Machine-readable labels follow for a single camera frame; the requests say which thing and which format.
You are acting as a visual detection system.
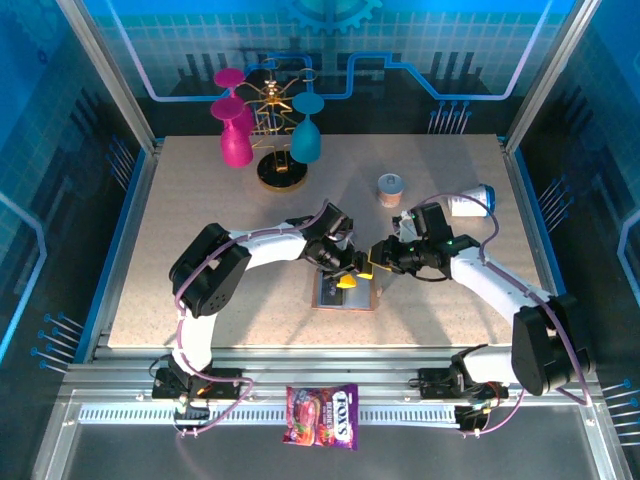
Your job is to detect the black electronics box with wires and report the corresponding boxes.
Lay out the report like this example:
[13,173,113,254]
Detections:
[455,403,490,434]
[173,399,211,430]

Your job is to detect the small pink wine glass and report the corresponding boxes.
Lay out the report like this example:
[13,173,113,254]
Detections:
[213,68,256,132]

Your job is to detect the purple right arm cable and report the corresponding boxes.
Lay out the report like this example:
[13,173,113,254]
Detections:
[412,192,590,439]

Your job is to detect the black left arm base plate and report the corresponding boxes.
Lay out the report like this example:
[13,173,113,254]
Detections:
[152,367,245,401]

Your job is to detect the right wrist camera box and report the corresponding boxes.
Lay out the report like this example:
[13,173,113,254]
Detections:
[391,201,455,242]

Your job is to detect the blue wine glass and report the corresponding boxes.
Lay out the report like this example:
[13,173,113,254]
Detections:
[289,91,325,164]

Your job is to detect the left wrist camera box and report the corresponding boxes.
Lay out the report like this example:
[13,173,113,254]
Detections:
[321,201,355,240]

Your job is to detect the small tin can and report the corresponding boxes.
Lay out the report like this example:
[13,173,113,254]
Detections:
[375,172,405,209]

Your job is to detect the white cup with blue lid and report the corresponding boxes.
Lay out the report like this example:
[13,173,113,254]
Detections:
[446,184,497,219]

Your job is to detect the large pink wine glass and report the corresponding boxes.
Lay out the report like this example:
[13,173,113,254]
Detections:
[210,97,256,169]

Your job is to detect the slotted cable duct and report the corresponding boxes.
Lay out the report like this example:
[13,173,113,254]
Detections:
[78,405,469,426]

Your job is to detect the gold wire glass rack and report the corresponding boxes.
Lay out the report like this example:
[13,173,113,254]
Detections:
[233,56,319,194]

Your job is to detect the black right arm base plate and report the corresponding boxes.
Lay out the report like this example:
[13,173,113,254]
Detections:
[417,367,510,400]

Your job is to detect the Fox's candy bag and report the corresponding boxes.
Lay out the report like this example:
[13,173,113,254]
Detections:
[281,383,360,452]

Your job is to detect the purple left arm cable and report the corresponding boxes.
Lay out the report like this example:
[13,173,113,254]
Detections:
[173,198,254,439]

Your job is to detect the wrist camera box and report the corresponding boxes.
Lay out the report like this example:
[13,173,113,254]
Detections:
[391,201,455,242]
[321,201,355,240]

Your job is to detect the aluminium frame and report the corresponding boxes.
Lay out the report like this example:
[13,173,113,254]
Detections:
[29,0,634,480]

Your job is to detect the tan leather card holder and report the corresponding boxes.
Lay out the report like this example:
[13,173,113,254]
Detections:
[311,272,381,312]

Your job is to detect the black vip credit card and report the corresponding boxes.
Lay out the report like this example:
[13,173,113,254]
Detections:
[319,278,347,307]

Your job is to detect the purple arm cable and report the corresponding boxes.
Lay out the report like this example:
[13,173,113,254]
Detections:
[412,192,590,439]
[173,198,254,439]

